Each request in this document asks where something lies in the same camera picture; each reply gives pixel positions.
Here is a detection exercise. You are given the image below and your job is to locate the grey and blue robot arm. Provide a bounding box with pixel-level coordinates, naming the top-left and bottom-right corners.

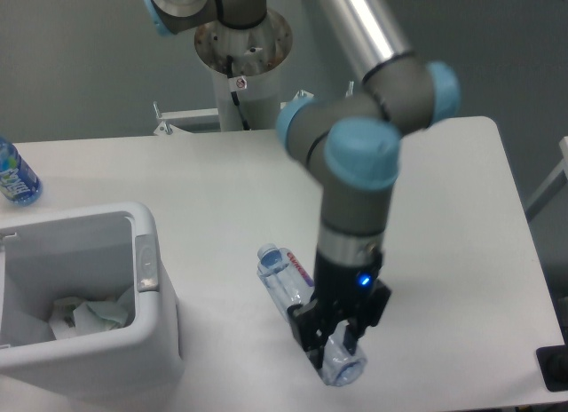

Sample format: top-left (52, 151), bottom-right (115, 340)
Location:
top-left (144, 0), bottom-right (461, 368)

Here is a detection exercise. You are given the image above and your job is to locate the white plastic trash can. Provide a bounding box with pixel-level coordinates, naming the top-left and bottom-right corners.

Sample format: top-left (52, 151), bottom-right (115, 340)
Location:
top-left (1, 202), bottom-right (184, 399)

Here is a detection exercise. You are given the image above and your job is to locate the blue labelled drink bottle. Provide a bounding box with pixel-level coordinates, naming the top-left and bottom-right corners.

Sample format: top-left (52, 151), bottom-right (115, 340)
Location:
top-left (1, 138), bottom-right (43, 206)

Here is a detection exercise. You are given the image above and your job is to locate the black clamp at table edge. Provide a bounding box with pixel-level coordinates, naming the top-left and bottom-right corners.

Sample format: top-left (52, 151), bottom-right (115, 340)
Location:
top-left (536, 345), bottom-right (567, 392)

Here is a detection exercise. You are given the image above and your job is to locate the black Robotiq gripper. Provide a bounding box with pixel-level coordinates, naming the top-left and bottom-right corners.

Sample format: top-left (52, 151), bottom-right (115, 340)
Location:
top-left (287, 252), bottom-right (391, 370)

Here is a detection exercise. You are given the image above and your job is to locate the white paper wrapper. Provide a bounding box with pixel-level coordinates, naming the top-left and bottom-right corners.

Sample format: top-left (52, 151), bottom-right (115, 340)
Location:
top-left (73, 289), bottom-right (135, 336)

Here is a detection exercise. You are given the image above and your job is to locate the crumpled trash inside can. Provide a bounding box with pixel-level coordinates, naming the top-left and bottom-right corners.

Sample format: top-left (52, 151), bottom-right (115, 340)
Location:
top-left (48, 297), bottom-right (84, 340)

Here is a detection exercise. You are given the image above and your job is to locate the black cable on pedestal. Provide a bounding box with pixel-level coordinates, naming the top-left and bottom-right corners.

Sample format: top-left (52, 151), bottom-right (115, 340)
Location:
top-left (225, 54), bottom-right (251, 131)

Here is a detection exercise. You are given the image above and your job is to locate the white metal base frame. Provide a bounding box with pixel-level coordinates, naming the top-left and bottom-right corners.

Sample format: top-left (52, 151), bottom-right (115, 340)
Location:
top-left (152, 79), bottom-right (356, 137)

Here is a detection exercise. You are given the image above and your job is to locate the clear plastic water bottle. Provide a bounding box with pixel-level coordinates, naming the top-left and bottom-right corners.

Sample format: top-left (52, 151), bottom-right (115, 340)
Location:
top-left (257, 243), bottom-right (367, 387)

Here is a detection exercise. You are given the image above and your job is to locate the white frame at right edge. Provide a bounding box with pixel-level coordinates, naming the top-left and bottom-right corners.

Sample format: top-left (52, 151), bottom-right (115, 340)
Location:
top-left (525, 136), bottom-right (567, 222)

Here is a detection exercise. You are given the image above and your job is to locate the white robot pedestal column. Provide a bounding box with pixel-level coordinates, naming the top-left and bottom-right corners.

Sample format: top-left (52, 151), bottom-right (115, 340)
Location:
top-left (194, 9), bottom-right (293, 131)

